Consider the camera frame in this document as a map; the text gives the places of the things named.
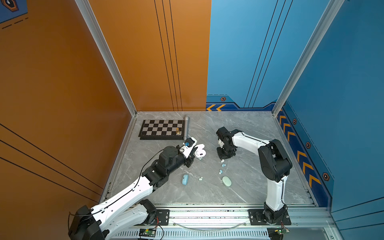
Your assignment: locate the white earbud charging case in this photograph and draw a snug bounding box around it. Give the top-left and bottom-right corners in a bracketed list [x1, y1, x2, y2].
[194, 144, 207, 160]

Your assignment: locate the light blue charging case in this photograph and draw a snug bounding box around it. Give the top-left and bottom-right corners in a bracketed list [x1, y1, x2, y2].
[182, 174, 189, 186]

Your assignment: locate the aluminium corner post right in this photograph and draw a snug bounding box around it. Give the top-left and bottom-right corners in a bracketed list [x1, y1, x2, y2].
[272, 0, 345, 117]

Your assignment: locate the aluminium corner post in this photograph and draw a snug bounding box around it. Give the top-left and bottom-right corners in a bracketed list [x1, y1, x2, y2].
[75, 0, 137, 117]
[272, 0, 345, 117]

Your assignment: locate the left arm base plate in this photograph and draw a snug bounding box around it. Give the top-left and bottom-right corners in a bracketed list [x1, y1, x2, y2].
[146, 209, 170, 226]

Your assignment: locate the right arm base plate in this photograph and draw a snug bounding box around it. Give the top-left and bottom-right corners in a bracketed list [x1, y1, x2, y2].
[248, 208, 292, 226]

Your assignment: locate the green circuit board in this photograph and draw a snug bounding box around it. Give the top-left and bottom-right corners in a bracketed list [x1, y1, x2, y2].
[139, 229, 157, 239]

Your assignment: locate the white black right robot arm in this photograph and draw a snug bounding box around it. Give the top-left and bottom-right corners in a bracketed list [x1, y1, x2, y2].
[216, 127, 293, 225]

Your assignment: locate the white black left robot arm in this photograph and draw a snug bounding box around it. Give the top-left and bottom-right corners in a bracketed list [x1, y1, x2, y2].
[68, 145, 206, 240]

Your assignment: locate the black white chessboard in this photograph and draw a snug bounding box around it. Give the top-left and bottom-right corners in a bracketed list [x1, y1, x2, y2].
[138, 120, 184, 140]

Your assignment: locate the mint green charging case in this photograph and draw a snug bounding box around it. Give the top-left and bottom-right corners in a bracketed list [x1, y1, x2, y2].
[222, 176, 232, 187]

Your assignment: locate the silver microphone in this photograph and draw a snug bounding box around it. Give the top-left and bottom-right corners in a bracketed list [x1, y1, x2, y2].
[183, 115, 190, 141]

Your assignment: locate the aluminium corner post left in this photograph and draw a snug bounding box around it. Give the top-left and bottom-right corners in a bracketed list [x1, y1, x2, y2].
[75, 0, 137, 117]

